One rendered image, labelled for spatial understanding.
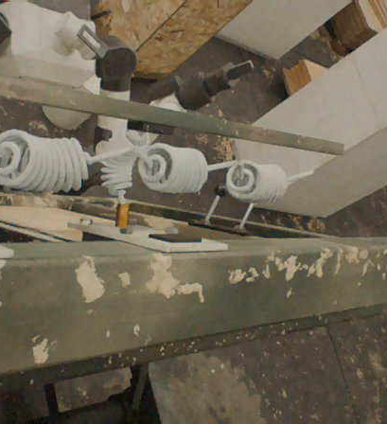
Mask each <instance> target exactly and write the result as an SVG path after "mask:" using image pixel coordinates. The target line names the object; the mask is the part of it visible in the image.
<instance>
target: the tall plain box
mask: <svg viewBox="0 0 387 424"><path fill-rule="evenodd" d="M252 125H253V126H257V127H261V128H266V129H271V130H276V131H280V132H284V133H293V134H298V135H302V136H311V137H316V138H321V139H325V140H329V141H334V142H339V143H344V153H343V156H338V155H330V154H325V153H320V152H314V151H308V150H298V149H293V148H287V147H282V146H277V145H272V144H266V143H260V142H255V141H250V140H244V139H235V144H234V145H232V146H233V149H234V155H235V159H236V161H237V162H238V161H240V160H250V161H254V162H255V163H256V164H257V165H268V164H271V165H273V164H275V165H278V166H279V167H281V169H282V170H283V171H284V173H285V176H286V178H289V177H291V176H294V175H298V174H300V173H303V172H306V171H310V170H313V172H314V174H312V175H309V176H307V177H304V178H300V179H298V180H292V181H288V182H287V183H288V187H287V191H286V193H285V194H284V195H283V197H282V199H281V200H280V201H277V202H272V203H269V202H267V203H255V205H254V207H259V208H265V209H271V210H276V211H281V212H286V213H291V214H297V215H302V216H308V217H313V218H317V217H322V218H325V217H327V216H329V215H331V214H333V213H335V212H337V211H339V210H340V209H342V208H344V207H346V206H348V205H350V204H351V203H353V202H354V201H356V200H360V199H362V198H364V197H366V196H368V195H370V194H371V193H373V192H375V191H377V190H379V189H380V188H382V187H384V186H386V185H387V27H386V28H384V29H383V30H382V31H381V32H380V33H378V34H377V35H376V36H374V37H373V38H371V39H370V40H369V41H368V42H367V43H365V44H364V45H362V46H361V47H360V48H358V49H357V50H355V51H354V52H353V53H351V55H348V56H346V57H345V58H344V59H341V60H339V61H338V62H336V64H335V65H333V66H332V67H330V68H329V69H328V70H326V71H325V72H324V73H323V74H322V75H320V76H319V77H317V78H316V79H314V80H313V81H312V82H310V83H309V84H307V86H306V87H304V88H303V89H301V90H299V91H297V92H296V93H294V94H293V95H292V96H290V97H289V98H287V99H286V100H284V101H283V102H282V103H281V104H280V105H278V106H277V107H276V108H274V109H273V110H271V111H270V112H269V113H267V114H266V115H264V116H262V117H260V118H259V119H258V120H257V121H256V122H255V123H254V124H252Z"/></svg>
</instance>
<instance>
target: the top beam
mask: <svg viewBox="0 0 387 424"><path fill-rule="evenodd" d="M206 240H210V241H217V242H221V243H225V244H228V249H227V250H226V251H201V252H176V253H166V252H162V251H158V250H153V249H150V248H148V247H144V246H140V245H136V244H132V243H129V242H123V241H86V242H28V243H0V245H2V246H5V247H7V248H10V249H12V250H13V257H12V258H0V376H3V375H8V374H13V373H18V372H24V371H28V370H32V369H38V368H43V367H48V366H53V365H57V364H63V363H68V362H77V361H81V360H87V359H92V358H97V357H102V356H106V355H112V354H116V353H121V352H127V351H131V350H136V349H141V348H151V347H156V346H161V345H170V344H175V343H179V342H184V341H190V340H194V339H200V338H204V337H209V336H214V335H219V334H224V333H229V332H234V331H239V330H243V329H249V328H254V327H267V326H272V325H278V324H282V323H287V322H292V321H297V320H303V319H307V318H312V317H317V316H322V315H328V314H331V313H337V312H342V311H352V310H356V309H366V308H371V307H376V306H381V305H385V304H387V237H381V238H264V239H206Z"/></svg>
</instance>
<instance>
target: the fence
mask: <svg viewBox="0 0 387 424"><path fill-rule="evenodd" d="M72 212H76V213H80V214H84V215H87V216H91V217H96V218H100V219H104V220H108V221H115V215H116V208H112V207H109V206H104V205H99V204H94V203H86V202H73V207H72ZM129 220H136V221H137V224H139V225H144V226H147V227H151V228H155V229H160V230H164V231H166V228H167V227H173V228H177V229H178V233H177V234H181V235H186V236H190V237H193V238H198V239H263V238H258V237H242V236H237V235H233V234H228V233H223V232H219V231H214V230H210V229H205V228H201V227H196V226H192V225H188V222H185V221H172V220H168V219H163V218H158V217H153V216H150V215H145V214H140V213H135V212H131V211H130V213H129Z"/></svg>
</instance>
